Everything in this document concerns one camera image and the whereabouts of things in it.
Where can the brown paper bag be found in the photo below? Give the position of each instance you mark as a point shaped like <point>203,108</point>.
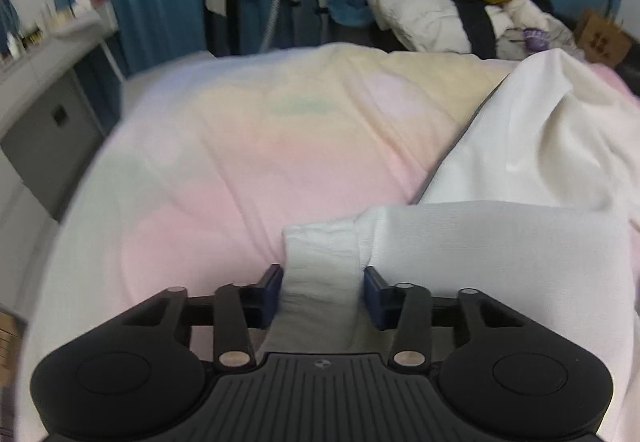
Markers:
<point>602,39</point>

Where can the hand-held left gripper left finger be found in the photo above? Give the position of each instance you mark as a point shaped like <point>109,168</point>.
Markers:
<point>271,293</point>

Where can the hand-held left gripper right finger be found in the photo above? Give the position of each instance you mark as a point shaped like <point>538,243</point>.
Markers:
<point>374,293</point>

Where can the black garment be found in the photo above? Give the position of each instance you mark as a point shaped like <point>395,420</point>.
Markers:
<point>475,24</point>

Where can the white cloth bundle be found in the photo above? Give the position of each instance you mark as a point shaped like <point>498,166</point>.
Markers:
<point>82,16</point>

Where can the pastel tie-dye blanket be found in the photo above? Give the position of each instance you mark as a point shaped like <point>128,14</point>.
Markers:
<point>235,156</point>

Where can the cardboard box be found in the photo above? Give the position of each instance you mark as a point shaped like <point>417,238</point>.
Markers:
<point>10,337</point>

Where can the white sweatshirt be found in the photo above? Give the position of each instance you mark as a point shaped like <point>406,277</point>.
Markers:
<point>505,267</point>

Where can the grey cabinet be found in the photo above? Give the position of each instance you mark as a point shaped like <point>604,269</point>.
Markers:
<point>45,121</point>

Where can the white puffer jacket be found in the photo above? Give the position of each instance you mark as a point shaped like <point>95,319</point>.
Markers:
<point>425,16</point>

